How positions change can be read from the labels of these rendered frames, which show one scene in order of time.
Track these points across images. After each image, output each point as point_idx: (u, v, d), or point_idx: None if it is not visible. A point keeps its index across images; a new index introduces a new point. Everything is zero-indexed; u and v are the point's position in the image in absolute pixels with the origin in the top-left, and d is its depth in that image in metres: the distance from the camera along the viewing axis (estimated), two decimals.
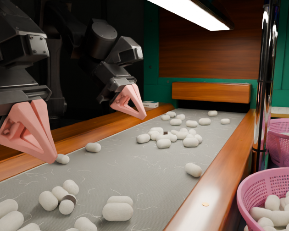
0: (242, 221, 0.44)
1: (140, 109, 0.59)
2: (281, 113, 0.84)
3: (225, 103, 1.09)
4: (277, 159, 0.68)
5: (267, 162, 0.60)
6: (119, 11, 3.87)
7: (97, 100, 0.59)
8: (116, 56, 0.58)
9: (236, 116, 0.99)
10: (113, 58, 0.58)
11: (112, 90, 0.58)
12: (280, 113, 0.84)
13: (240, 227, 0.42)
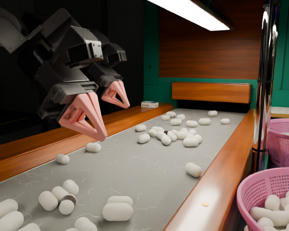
0: (242, 221, 0.44)
1: (124, 101, 0.75)
2: (281, 113, 0.84)
3: (225, 103, 1.09)
4: (277, 159, 0.68)
5: (267, 162, 0.60)
6: (119, 11, 3.87)
7: None
8: (105, 58, 0.74)
9: (236, 116, 0.99)
10: (102, 60, 0.74)
11: (102, 85, 0.73)
12: (280, 113, 0.84)
13: (240, 227, 0.42)
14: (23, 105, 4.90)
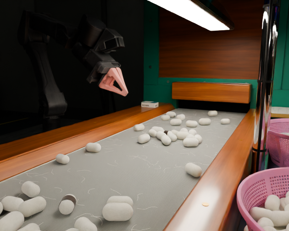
0: (242, 221, 0.44)
1: (122, 87, 0.73)
2: (281, 113, 0.84)
3: (225, 103, 1.09)
4: (277, 159, 0.68)
5: (267, 162, 0.60)
6: (119, 11, 3.87)
7: (87, 80, 0.72)
8: (102, 44, 0.72)
9: (236, 116, 0.99)
10: (100, 46, 0.72)
11: (99, 72, 0.71)
12: (280, 113, 0.84)
13: (240, 227, 0.42)
14: (23, 105, 4.90)
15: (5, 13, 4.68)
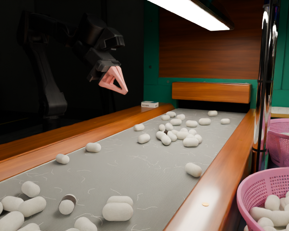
0: (242, 221, 0.44)
1: (122, 86, 0.73)
2: (281, 113, 0.84)
3: (225, 103, 1.09)
4: (277, 159, 0.68)
5: (267, 162, 0.60)
6: (119, 11, 3.87)
7: (87, 79, 0.73)
8: (102, 43, 0.72)
9: (236, 116, 0.99)
10: (100, 45, 0.73)
11: (99, 70, 0.72)
12: (280, 113, 0.84)
13: (240, 227, 0.42)
14: (23, 105, 4.90)
15: (5, 13, 4.68)
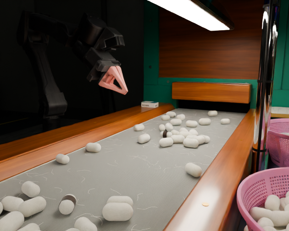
0: (242, 221, 0.44)
1: (122, 86, 0.73)
2: (281, 113, 0.84)
3: (225, 103, 1.09)
4: (277, 159, 0.68)
5: (267, 162, 0.60)
6: (119, 11, 3.87)
7: (87, 79, 0.73)
8: (102, 43, 0.72)
9: (236, 116, 0.99)
10: (100, 45, 0.73)
11: (99, 70, 0.72)
12: (280, 113, 0.84)
13: (240, 227, 0.42)
14: (23, 105, 4.90)
15: (5, 13, 4.68)
